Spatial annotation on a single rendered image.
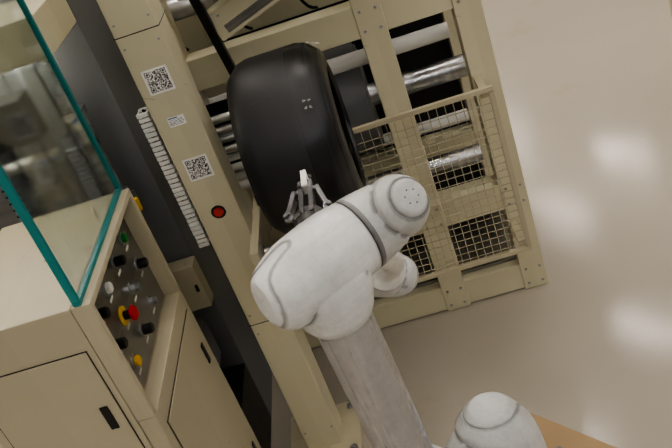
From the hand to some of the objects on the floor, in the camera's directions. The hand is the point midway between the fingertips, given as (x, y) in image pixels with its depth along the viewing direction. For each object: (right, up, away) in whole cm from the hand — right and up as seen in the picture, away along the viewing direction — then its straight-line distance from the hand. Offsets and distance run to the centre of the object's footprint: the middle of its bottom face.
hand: (304, 181), depth 218 cm
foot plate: (+4, -92, +94) cm, 132 cm away
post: (+4, -93, +94) cm, 132 cm away
